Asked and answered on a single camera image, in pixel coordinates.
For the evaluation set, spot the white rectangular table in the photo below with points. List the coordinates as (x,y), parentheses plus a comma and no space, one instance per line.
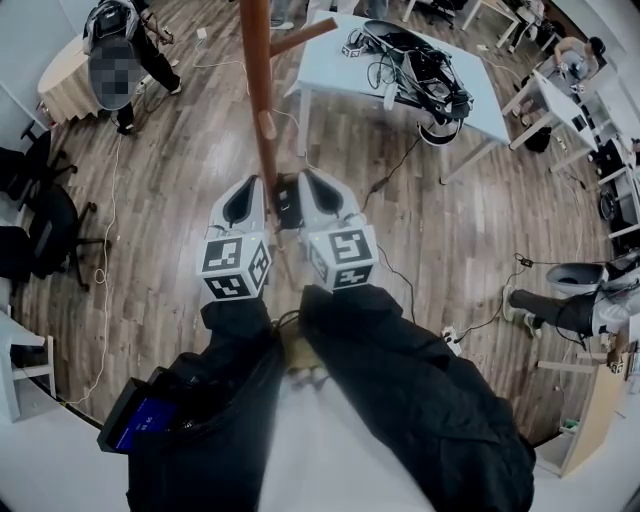
(340,75)

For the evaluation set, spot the person's left forearm black sleeve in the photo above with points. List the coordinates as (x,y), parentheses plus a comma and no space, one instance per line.
(220,400)

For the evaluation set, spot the white power adapter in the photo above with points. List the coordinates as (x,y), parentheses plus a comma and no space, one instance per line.
(202,33)

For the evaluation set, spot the black device with blue screen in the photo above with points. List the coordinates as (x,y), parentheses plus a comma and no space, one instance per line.
(145,425)

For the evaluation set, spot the white side shelf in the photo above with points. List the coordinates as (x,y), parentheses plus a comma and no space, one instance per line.
(25,345)

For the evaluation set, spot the brown wooden coat rack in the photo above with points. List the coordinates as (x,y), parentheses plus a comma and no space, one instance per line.
(257,75)

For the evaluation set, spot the white power strip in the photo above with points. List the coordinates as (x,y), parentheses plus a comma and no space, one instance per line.
(451,339)

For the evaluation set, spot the black office chair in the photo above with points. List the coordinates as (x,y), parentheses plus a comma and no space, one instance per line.
(15,250)
(60,225)
(42,150)

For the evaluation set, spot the white desk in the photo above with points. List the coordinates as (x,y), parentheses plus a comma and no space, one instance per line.
(625,200)
(555,102)

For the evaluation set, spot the black cap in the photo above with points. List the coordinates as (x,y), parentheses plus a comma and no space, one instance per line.
(289,207)

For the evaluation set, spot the person's right forearm black sleeve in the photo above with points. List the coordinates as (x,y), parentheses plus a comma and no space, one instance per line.
(400,400)

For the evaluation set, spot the black bag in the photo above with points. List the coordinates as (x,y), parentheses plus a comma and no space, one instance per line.
(539,140)

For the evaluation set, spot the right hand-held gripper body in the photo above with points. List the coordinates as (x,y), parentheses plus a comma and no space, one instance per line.
(345,250)

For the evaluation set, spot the light wooden cabinet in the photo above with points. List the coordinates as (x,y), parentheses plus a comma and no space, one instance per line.
(600,410)

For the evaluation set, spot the pile of black wearable gear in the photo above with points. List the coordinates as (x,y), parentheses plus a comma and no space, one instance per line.
(430,75)

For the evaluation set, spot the round table with beige cloth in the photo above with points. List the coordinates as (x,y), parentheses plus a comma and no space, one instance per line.
(62,85)

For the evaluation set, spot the person's white shirt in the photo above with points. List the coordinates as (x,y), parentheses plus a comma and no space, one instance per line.
(330,450)

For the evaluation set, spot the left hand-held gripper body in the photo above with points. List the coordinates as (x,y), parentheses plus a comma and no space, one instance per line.
(232,265)

